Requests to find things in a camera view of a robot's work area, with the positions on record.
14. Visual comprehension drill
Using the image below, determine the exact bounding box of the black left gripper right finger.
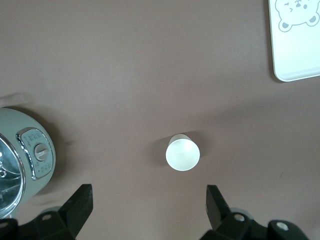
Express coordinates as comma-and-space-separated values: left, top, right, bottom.
199, 184, 270, 240

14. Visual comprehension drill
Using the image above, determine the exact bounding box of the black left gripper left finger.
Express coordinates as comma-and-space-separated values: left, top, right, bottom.
17, 183, 94, 240

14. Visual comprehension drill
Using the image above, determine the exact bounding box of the white plastic cup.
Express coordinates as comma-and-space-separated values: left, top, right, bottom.
165, 133, 202, 172

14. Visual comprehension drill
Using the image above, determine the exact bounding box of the cream tray with bear print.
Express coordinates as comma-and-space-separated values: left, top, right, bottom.
268, 0, 320, 83

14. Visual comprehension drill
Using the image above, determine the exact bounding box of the glass pot lid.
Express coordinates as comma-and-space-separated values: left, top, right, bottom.
0, 133, 26, 219

